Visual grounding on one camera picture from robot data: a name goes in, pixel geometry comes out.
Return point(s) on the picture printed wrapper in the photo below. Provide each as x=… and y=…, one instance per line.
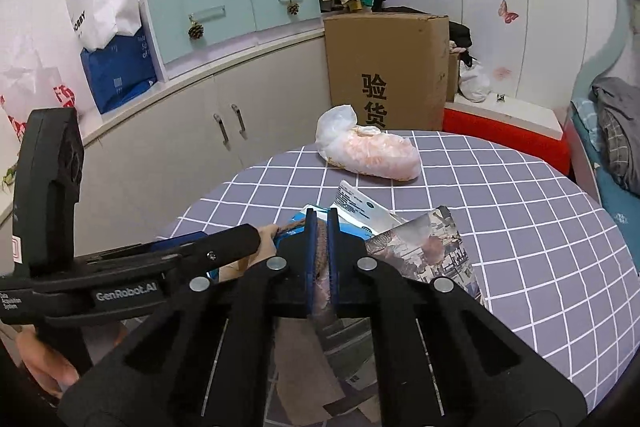
x=435, y=252

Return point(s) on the pink flower wall sticker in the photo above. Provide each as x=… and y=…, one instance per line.
x=502, y=72

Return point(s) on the white cabinet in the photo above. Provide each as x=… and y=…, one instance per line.
x=150, y=147

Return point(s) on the large cardboard box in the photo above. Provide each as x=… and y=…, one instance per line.
x=385, y=57

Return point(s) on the pink butterfly wall sticker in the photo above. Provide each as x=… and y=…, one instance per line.
x=507, y=12

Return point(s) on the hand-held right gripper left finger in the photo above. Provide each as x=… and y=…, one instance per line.
x=311, y=257

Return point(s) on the brown paper wrapper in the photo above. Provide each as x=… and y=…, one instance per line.
x=300, y=367

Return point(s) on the white blue printed wrapper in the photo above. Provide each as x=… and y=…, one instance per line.
x=362, y=207

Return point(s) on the grey clothes pile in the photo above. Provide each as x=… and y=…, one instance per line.
x=620, y=122

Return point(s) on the blue packet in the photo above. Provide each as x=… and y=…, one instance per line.
x=350, y=228

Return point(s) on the blue bedding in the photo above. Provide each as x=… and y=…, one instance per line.
x=610, y=202

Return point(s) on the black cloth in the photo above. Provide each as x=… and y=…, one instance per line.
x=460, y=37

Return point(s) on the white plastic bag red print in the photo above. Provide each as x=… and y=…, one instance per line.
x=30, y=87

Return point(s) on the person's left hand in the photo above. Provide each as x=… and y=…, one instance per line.
x=50, y=369

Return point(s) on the blue shopping bag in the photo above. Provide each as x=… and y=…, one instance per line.
x=120, y=77

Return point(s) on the small cardboard box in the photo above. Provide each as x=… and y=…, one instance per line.
x=452, y=77

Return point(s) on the red box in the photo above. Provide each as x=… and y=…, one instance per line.
x=500, y=134

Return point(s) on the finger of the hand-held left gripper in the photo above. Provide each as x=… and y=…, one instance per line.
x=230, y=242

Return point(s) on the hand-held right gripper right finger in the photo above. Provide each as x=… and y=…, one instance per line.
x=334, y=257

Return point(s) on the pine cone drawer knob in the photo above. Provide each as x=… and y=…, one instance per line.
x=196, y=30
x=293, y=8

